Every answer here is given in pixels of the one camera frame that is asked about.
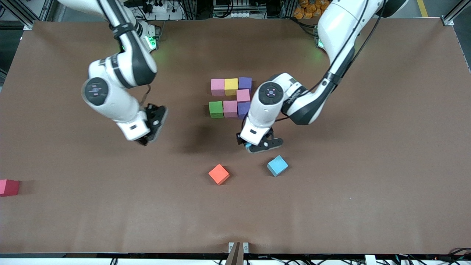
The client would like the green foam cube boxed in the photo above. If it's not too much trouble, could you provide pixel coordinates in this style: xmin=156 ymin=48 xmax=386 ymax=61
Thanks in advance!
xmin=209 ymin=101 xmax=224 ymax=119

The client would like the yellow foam cube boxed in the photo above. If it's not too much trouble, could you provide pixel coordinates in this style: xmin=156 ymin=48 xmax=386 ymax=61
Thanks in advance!
xmin=224 ymin=78 xmax=239 ymax=96

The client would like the orange foam cube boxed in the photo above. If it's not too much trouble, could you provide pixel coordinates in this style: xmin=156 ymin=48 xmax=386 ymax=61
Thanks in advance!
xmin=208 ymin=164 xmax=230 ymax=186

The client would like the brown table cover sheet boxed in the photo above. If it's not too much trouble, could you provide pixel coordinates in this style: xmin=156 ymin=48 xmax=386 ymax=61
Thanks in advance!
xmin=0 ymin=18 xmax=471 ymax=255

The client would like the white power strip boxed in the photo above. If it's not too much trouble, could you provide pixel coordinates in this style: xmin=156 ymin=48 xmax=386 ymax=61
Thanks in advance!
xmin=145 ymin=2 xmax=174 ymax=14

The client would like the pile of orange objects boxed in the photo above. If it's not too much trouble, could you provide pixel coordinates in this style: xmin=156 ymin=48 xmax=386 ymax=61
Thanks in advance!
xmin=293 ymin=0 xmax=324 ymax=20

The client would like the red foam cube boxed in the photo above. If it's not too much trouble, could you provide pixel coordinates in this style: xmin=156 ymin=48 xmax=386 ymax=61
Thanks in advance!
xmin=0 ymin=179 xmax=20 ymax=197

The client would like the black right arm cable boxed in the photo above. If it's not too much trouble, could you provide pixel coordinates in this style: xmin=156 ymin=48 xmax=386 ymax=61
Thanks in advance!
xmin=140 ymin=84 xmax=152 ymax=105

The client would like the small metal clamp bracket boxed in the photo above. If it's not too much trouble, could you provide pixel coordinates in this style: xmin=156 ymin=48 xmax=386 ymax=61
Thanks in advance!
xmin=228 ymin=242 xmax=249 ymax=254

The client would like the brown tapered mount pole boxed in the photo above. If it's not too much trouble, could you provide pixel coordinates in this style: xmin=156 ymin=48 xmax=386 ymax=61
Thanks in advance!
xmin=224 ymin=242 xmax=240 ymax=265

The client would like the aluminium frame profile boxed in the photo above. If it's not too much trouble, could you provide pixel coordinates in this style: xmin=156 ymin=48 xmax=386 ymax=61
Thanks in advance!
xmin=442 ymin=0 xmax=471 ymax=27
xmin=0 ymin=0 xmax=56 ymax=31

